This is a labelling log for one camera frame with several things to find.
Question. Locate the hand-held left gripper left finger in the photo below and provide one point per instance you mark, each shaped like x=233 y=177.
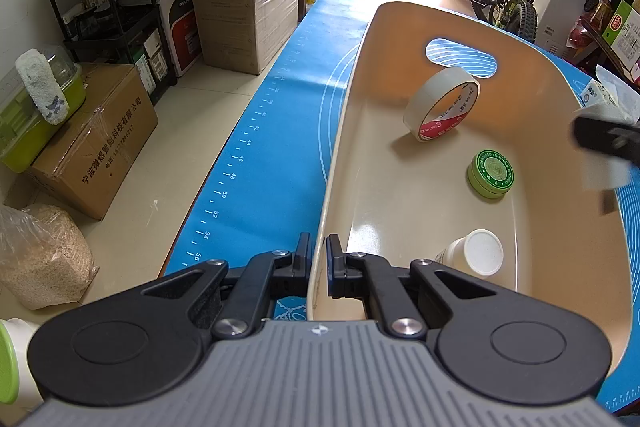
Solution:
x=270 y=279

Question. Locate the dark wooden bench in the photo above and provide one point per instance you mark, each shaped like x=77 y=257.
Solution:
x=607 y=52

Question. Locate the green lidded container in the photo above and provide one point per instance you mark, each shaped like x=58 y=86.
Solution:
x=20 y=142

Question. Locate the white tape roll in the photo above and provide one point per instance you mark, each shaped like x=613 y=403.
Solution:
x=440 y=99

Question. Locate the orange drink bottle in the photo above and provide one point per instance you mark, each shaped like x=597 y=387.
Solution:
x=600 y=14

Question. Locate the white plastic jar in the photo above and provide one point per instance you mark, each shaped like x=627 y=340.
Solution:
x=480 y=252

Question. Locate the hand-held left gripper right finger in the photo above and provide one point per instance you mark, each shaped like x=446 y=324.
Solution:
x=372 y=287

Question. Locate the red and black box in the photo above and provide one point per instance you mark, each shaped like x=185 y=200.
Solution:
x=180 y=22

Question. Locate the black shelf cart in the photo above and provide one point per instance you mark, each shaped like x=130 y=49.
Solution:
x=107 y=42

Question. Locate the green round tin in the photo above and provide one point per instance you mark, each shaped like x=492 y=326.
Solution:
x=492 y=174

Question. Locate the taped brown cardboard box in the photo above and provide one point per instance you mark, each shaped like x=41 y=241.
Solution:
x=95 y=147

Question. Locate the plastic bag of grain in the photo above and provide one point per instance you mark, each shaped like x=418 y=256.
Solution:
x=45 y=262

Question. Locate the beige plastic storage bin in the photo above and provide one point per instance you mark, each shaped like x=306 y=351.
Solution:
x=565 y=232

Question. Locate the blue silicone baking mat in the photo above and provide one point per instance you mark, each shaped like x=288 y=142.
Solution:
x=295 y=107

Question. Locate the white charger plug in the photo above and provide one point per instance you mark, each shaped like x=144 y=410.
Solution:
x=607 y=174

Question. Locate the green topped white stool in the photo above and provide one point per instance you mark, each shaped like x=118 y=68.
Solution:
x=12 y=367

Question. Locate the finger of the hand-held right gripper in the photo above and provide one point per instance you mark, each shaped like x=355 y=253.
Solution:
x=607 y=134

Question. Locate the white fuzzy cloth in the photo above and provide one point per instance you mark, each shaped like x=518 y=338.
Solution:
x=45 y=92

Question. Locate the green and white carton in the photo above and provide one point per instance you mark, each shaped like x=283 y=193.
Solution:
x=622 y=32

